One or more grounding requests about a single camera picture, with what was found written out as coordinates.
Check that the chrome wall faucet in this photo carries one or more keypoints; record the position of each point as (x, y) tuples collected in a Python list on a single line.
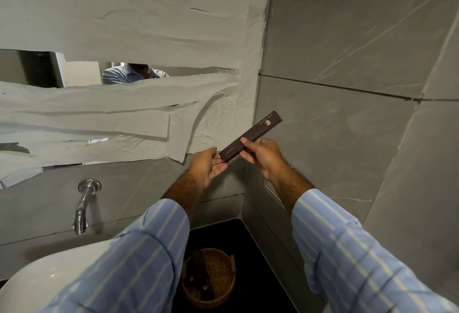
[(82, 208)]

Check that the person's right thumb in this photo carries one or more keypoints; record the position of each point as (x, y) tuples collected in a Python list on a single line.
[(249, 142)]

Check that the person's left hand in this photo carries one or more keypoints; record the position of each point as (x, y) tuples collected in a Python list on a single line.
[(202, 167)]

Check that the person's right forearm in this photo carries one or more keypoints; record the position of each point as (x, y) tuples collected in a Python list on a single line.
[(344, 251)]

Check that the person's left forearm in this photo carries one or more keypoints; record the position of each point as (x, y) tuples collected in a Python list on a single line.
[(143, 251)]

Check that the wall mirror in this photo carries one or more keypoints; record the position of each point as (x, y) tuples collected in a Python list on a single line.
[(36, 68)]

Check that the person's left thumb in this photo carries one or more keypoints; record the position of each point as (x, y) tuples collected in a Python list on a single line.
[(211, 152)]

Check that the white crumpled paper covering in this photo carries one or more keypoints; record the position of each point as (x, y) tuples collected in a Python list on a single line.
[(143, 18)]

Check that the person's right hand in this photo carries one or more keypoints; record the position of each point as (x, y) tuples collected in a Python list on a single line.
[(267, 156)]

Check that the woven wicker basket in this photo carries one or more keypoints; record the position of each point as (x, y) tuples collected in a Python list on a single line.
[(222, 273)]

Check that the slim dark maroon box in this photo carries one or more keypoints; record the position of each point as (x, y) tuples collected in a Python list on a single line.
[(256, 131)]

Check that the white ceramic sink basin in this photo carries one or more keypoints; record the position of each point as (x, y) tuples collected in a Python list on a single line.
[(46, 280)]

